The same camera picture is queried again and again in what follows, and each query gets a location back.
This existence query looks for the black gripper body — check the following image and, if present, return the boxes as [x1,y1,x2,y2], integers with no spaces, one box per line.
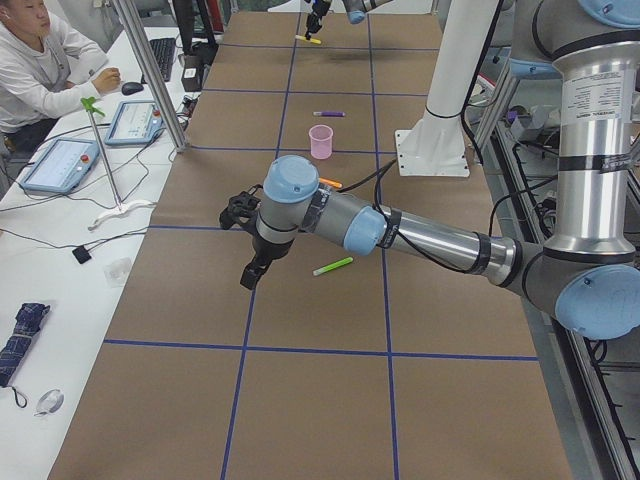
[252,219,298,268]
[307,0,331,25]

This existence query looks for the yellow marker pen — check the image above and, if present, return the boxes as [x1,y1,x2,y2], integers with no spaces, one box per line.
[294,35,322,45]

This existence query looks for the green marker pen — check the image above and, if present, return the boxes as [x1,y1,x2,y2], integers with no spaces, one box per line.
[312,256,354,277]

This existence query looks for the orange marker pen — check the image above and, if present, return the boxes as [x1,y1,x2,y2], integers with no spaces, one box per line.
[319,178,343,190]

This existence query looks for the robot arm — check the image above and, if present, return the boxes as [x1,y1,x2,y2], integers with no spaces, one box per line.
[220,1,639,340]
[268,0,389,44]

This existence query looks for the purple marker pen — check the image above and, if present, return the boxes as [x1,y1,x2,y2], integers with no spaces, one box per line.
[312,111,346,118]

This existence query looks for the black computer monitor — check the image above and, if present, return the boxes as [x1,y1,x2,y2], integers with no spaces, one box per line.
[171,0,222,56]

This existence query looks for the black box with label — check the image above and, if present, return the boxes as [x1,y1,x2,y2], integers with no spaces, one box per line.
[181,54,204,92]

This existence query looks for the clear plastic cup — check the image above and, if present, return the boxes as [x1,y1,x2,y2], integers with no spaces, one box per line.
[103,257,133,288]

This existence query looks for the black keyboard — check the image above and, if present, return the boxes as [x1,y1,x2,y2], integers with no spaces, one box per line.
[149,37,176,82]

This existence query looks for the small black puck device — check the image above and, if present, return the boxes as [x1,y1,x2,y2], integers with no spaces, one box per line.
[72,245,92,265]

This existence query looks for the far blue teach pendant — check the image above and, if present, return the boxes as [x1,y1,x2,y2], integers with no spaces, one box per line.
[104,100,164,147]

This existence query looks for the blue teach pendant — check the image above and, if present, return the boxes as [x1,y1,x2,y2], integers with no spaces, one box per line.
[19,138,100,194]
[104,100,164,147]

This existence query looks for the black computer mouse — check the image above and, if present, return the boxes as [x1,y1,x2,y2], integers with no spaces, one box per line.
[121,82,144,96]

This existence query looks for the near blue teach pendant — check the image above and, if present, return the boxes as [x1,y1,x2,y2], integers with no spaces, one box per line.
[19,138,100,194]

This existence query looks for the green clamp stand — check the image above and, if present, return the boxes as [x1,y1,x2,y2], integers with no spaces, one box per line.
[81,96,156,232]

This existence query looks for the folded blue umbrella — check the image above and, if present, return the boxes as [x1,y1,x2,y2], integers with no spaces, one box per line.
[1,303,51,409]

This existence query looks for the person in white hoodie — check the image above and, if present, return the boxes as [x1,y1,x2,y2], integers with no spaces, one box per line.
[1,1,122,154]

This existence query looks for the aluminium frame post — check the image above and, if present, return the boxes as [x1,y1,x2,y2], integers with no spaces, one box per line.
[113,0,188,153]

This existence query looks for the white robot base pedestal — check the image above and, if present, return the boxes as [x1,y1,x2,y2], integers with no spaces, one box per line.
[396,0,501,177]

